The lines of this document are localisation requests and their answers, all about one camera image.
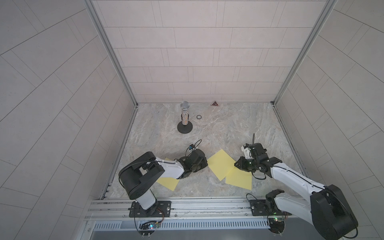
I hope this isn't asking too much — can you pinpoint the aluminium rail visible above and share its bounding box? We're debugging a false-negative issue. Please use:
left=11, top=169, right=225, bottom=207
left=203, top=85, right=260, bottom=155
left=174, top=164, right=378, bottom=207
left=85, top=196, right=335, bottom=221

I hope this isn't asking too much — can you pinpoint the metal corner profile right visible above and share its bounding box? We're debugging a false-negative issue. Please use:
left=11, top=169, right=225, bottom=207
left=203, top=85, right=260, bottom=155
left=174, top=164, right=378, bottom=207
left=271, top=0, right=337, bottom=107

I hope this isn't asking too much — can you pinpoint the circuit board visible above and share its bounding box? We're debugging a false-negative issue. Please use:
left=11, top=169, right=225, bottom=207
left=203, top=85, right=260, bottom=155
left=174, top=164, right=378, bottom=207
left=139, top=221, right=159, bottom=238
left=268, top=217, right=285, bottom=235

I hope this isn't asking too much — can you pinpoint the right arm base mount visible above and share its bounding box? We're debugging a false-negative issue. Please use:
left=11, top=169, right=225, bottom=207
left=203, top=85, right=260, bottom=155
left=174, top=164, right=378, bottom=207
left=246, top=189, right=292, bottom=217

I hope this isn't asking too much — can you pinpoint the yellow square paper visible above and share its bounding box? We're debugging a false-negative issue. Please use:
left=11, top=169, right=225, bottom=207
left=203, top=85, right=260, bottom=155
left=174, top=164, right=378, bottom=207
left=208, top=149, right=235, bottom=181

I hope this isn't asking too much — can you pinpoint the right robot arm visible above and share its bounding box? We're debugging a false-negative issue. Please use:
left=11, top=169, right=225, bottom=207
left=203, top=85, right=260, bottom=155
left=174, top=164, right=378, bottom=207
left=234, top=143, right=359, bottom=240

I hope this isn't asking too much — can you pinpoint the vent grille strip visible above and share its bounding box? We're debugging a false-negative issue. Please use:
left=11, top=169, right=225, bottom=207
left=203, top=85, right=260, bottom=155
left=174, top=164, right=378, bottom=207
left=94, top=219, right=270, bottom=231

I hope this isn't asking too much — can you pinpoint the right circuit board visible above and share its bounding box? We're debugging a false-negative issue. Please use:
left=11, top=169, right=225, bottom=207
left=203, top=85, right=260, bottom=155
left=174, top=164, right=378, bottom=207
left=268, top=217, right=285, bottom=235

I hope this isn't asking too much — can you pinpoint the metal corner profile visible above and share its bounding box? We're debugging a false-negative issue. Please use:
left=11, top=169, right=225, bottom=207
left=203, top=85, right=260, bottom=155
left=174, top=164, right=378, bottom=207
left=84, top=0, right=139, bottom=109
left=271, top=0, right=337, bottom=107

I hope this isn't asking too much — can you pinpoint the black round-base stand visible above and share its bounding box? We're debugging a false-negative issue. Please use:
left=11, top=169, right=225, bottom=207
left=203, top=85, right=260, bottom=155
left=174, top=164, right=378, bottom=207
left=177, top=101, right=193, bottom=134

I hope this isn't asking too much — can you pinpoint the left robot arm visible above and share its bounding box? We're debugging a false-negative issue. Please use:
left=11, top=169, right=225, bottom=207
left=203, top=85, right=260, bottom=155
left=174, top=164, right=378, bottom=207
left=118, top=149, right=208, bottom=213

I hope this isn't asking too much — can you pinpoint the metal corner profile left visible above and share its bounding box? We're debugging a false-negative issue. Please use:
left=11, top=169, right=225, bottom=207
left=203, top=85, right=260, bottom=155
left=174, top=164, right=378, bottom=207
left=84, top=0, right=139, bottom=109

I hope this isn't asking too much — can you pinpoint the left circuit board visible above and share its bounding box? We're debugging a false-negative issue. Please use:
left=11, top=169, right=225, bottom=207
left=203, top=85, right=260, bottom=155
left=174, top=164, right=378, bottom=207
left=139, top=221, right=159, bottom=238

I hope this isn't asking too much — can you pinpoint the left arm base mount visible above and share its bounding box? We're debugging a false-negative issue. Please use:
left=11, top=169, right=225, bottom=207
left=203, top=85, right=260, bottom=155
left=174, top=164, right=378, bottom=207
left=129, top=201, right=172, bottom=218

